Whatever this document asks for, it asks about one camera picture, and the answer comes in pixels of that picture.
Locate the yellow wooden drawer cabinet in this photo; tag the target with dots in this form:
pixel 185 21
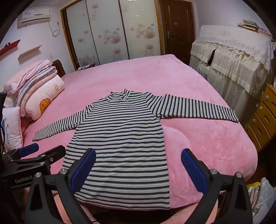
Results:
pixel 264 116

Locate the white wall air conditioner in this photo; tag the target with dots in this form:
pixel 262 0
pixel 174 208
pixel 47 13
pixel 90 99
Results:
pixel 34 17

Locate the floral sliding-door wardrobe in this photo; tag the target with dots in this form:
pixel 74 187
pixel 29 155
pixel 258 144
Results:
pixel 112 32

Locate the nightstand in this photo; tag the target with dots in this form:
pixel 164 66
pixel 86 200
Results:
pixel 86 67

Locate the white patterned bag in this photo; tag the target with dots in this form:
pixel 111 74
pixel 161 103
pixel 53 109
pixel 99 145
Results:
pixel 264 198

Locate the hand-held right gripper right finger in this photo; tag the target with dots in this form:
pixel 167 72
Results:
pixel 192 168

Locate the wooden wall shelf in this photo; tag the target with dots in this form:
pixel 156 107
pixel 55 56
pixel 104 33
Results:
pixel 29 52

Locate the pink plush bed blanket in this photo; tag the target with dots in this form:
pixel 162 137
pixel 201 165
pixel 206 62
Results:
pixel 194 97

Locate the red wall shelf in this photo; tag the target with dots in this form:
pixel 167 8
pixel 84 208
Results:
pixel 9 47

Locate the pink frilled pillow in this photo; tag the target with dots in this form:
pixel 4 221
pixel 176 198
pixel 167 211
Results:
pixel 28 73

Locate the folded striped blanket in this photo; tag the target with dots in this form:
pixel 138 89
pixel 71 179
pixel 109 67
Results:
pixel 37 81

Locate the brown wooden door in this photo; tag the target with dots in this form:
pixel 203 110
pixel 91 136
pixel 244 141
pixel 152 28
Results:
pixel 179 28

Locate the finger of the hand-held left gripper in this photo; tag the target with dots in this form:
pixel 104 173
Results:
pixel 54 154
pixel 29 149

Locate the striped long-sleeve shirt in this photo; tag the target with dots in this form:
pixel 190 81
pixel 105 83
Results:
pixel 120 140

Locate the stack of books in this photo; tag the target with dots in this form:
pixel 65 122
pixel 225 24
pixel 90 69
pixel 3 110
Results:
pixel 250 24

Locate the cream lace furniture cover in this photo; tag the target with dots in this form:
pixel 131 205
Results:
pixel 232 64

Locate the white pink-edged pillow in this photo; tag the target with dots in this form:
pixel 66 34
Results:
pixel 11 127

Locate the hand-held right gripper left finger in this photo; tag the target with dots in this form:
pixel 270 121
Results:
pixel 83 170

